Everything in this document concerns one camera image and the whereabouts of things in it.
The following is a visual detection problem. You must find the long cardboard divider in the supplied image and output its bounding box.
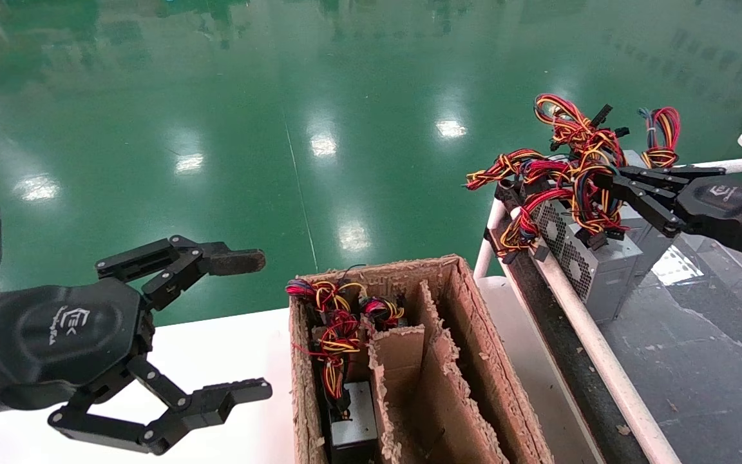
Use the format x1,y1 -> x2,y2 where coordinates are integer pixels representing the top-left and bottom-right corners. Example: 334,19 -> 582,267
417,279 -> 494,464

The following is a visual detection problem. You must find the grey power supply with orange cables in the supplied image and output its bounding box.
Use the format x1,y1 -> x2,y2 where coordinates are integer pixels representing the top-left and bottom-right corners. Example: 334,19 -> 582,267
534,93 -> 645,169

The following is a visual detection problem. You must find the torn brown cardboard box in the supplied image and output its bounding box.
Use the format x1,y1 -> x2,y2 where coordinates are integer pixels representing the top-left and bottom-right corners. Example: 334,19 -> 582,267
287,255 -> 555,464

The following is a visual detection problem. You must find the long white rack pipe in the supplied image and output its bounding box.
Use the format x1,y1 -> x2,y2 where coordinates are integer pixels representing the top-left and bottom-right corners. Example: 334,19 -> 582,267
508,205 -> 682,464

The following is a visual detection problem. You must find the power supply with red-yellow cables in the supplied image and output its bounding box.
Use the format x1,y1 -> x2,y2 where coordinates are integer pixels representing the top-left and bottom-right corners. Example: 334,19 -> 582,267
286,278 -> 379,449

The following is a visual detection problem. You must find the short white rack pipe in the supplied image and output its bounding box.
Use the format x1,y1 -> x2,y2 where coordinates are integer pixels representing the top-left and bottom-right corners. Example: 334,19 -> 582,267
473,197 -> 507,279

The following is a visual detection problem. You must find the power supply with short tied cables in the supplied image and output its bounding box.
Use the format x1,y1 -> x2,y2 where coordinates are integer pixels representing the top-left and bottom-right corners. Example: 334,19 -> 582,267
357,295 -> 405,331

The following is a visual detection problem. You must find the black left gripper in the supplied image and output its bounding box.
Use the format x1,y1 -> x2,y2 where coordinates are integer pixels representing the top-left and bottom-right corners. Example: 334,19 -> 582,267
0,235 -> 273,455

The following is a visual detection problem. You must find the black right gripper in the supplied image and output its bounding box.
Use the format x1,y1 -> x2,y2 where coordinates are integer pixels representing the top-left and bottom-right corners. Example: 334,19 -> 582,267
593,164 -> 742,238

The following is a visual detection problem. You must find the grey power supply with looped cables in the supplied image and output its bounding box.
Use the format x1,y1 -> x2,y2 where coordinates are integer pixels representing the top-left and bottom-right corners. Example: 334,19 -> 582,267
625,106 -> 682,275

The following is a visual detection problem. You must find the thin white rail pipe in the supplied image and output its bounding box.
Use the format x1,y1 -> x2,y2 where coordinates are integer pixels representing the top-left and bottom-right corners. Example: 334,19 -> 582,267
693,158 -> 742,176

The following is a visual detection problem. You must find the black pipe connector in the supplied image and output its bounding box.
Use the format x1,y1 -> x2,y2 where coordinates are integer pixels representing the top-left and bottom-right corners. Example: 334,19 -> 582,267
497,179 -> 526,210

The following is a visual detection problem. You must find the short torn cardboard divider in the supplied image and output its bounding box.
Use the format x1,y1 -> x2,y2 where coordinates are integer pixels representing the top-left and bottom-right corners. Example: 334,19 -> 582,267
368,324 -> 426,464

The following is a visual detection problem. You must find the power supply with blue-green cable bundle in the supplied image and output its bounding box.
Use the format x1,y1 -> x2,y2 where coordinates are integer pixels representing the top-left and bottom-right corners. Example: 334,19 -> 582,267
532,147 -> 643,324

